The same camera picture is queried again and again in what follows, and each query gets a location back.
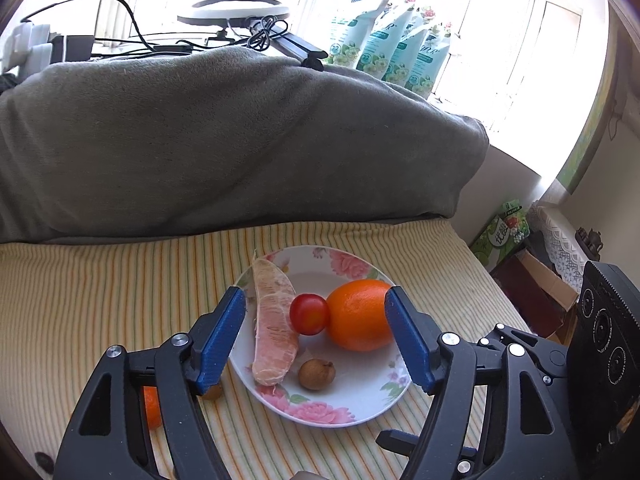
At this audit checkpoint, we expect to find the small dark ornament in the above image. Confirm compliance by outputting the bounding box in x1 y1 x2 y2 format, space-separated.
575 227 604 256

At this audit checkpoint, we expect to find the grey blanket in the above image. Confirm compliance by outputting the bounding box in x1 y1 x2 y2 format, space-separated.
0 45 490 246

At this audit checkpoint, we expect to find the peeled pomelo segment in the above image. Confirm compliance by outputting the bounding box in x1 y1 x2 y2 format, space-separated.
251 250 301 387

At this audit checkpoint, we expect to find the floral teal refill pouch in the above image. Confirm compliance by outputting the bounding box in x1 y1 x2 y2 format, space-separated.
405 22 454 101
327 0 392 73
382 7 439 91
357 0 419 81

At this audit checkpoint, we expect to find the striped yellow cloth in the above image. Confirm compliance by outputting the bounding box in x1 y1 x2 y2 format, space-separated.
0 217 538 480

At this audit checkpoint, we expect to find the large orange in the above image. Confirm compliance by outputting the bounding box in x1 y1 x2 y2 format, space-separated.
326 280 398 352

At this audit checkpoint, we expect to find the green carton box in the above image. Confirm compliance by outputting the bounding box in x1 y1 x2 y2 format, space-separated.
470 201 531 268

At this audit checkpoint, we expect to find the white lace cloth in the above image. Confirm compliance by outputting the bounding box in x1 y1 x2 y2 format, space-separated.
530 204 594 286

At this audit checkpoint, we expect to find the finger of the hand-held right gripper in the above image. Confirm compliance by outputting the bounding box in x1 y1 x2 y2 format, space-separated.
477 324 571 387
375 429 427 457

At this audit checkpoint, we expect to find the black ring light stand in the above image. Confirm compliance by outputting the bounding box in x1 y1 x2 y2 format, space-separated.
249 17 329 71

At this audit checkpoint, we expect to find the floral white plate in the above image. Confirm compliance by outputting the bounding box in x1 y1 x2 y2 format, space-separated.
227 245 415 427

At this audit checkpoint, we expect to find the red cherry tomato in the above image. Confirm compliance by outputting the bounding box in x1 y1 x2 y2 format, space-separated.
289 293 330 336

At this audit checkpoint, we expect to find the small mandarin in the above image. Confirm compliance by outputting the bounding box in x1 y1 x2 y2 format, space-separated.
144 385 164 431

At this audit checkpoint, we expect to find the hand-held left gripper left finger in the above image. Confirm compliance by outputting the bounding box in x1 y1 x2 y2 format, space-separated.
52 286 247 480

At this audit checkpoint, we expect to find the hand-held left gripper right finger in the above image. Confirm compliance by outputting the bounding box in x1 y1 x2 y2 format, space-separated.
384 285 576 480

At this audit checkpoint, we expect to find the brown cardboard box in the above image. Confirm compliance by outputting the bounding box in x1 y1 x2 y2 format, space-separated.
492 250 581 339

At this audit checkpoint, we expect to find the green framed picture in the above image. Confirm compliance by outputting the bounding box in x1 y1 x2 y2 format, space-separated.
555 85 614 196

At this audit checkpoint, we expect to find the white power strip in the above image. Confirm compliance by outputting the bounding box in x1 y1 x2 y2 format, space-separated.
0 22 54 69

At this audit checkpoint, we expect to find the black power adapter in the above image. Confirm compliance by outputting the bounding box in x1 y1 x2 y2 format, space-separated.
52 35 96 61

